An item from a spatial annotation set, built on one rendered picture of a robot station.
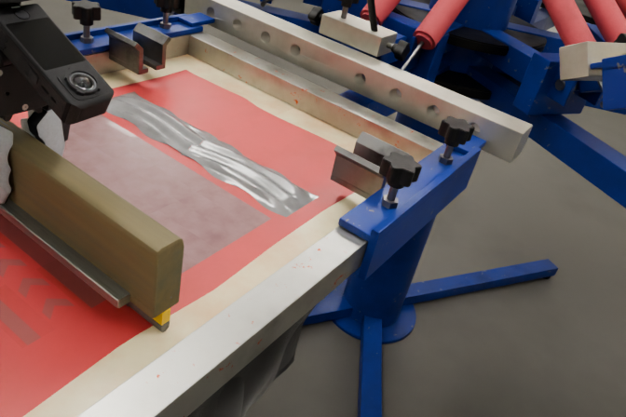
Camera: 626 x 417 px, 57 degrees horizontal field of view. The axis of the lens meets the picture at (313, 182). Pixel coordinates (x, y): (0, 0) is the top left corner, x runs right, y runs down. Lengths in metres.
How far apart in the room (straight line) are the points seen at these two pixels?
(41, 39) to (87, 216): 0.15
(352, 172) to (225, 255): 0.20
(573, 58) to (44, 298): 0.76
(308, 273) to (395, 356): 1.36
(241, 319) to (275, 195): 0.25
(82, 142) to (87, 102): 0.30
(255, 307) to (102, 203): 0.16
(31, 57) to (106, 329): 0.24
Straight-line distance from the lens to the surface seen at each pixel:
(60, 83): 0.51
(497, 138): 0.89
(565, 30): 1.22
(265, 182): 0.74
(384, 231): 0.63
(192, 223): 0.67
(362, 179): 0.72
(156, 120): 0.85
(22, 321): 0.57
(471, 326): 2.13
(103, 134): 0.83
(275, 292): 0.54
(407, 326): 2.01
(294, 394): 1.74
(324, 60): 1.00
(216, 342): 0.50
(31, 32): 0.55
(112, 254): 0.53
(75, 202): 0.54
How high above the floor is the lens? 1.36
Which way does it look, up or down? 32 degrees down
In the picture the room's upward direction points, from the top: 13 degrees clockwise
